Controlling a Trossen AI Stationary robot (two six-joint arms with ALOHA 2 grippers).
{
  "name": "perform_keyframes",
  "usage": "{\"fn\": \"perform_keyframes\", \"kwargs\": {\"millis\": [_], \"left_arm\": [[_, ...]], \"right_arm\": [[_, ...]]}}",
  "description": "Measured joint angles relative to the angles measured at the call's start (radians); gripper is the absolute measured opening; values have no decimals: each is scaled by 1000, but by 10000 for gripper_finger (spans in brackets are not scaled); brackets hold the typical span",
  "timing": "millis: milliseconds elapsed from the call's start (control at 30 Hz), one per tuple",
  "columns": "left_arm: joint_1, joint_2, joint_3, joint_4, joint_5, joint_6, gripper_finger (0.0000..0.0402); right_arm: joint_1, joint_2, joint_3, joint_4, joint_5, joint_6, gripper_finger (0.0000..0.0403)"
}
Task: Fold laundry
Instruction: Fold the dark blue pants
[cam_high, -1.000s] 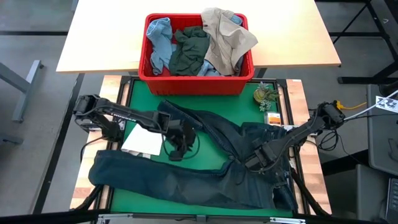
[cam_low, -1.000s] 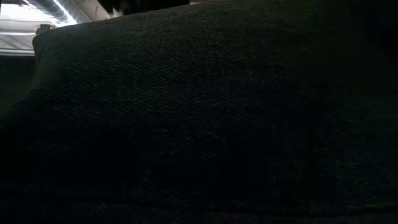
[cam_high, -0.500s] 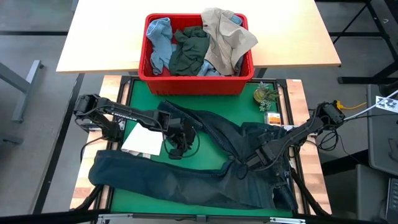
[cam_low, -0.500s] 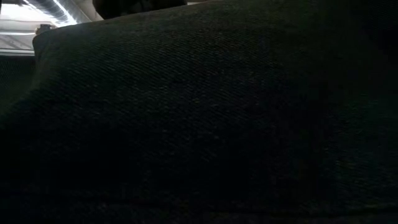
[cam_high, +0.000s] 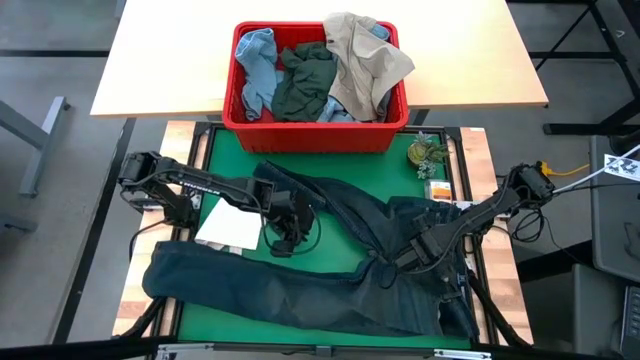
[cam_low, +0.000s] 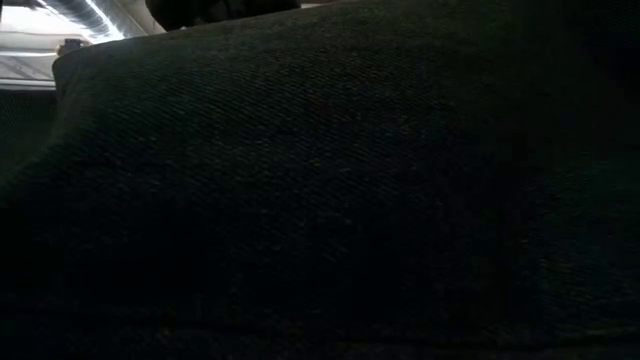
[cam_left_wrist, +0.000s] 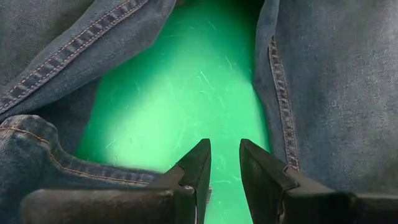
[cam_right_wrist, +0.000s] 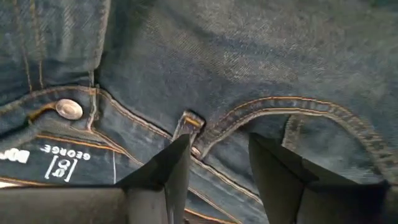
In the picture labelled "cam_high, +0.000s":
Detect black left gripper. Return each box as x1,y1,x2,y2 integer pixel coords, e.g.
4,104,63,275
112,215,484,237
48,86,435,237
267,188,317,257

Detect dark blue denim jeans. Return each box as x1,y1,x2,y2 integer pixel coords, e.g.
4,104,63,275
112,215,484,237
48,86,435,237
141,160,482,341

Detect red plastic laundry bin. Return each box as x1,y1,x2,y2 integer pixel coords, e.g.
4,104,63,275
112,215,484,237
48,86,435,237
221,20,410,154

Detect orange and white card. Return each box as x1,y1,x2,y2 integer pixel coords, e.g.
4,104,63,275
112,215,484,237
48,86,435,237
424,178,454,203

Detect cream canvas tote bag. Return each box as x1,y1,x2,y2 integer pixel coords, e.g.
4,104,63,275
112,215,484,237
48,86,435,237
193,197,264,251

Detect green table mat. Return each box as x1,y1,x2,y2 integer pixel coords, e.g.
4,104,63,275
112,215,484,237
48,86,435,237
178,128,472,350

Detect small artificial potted plant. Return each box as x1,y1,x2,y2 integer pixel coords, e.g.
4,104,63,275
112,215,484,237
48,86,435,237
406,130,450,180

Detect black diagonal strut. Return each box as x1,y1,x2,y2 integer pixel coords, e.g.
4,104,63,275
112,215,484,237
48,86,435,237
467,272,532,349
119,297,169,339

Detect dark green garment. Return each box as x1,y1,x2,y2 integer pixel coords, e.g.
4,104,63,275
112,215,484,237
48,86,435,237
271,41,339,123

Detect light blue garment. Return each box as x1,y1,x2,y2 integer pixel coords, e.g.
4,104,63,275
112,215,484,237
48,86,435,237
234,27,285,123

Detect grey box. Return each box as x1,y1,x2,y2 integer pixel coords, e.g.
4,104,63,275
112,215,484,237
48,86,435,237
519,263,626,356

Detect beige garment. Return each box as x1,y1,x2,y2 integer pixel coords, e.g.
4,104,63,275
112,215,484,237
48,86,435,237
322,11,416,124

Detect grey cabinet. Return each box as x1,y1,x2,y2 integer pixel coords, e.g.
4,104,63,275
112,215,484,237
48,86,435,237
589,134,640,284

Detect light wood table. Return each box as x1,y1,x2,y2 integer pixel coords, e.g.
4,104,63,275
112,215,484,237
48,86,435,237
89,0,550,120

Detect black metal stand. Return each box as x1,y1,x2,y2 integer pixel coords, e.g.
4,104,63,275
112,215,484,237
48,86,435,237
529,0,640,136

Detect white marker tag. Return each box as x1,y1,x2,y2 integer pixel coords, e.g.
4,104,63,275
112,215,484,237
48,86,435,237
603,153,640,182

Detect black keyboard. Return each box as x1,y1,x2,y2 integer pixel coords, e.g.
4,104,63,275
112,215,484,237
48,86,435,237
619,285,640,359

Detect grey metal stand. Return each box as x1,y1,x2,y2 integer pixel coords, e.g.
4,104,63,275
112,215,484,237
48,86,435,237
0,96,71,199

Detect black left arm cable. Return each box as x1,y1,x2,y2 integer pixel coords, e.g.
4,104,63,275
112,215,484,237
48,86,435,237
259,198,323,257

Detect silver frame bracket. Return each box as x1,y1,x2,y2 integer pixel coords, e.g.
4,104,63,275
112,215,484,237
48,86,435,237
155,343,201,360
433,348,492,360

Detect black aluminium table frame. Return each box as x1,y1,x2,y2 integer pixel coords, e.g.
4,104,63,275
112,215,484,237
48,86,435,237
112,121,534,360

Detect black cable bundle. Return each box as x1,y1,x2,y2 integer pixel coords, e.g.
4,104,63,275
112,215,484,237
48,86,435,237
509,207,549,245

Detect yellow floor cable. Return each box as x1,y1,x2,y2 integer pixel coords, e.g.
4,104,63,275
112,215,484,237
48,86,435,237
539,160,591,177

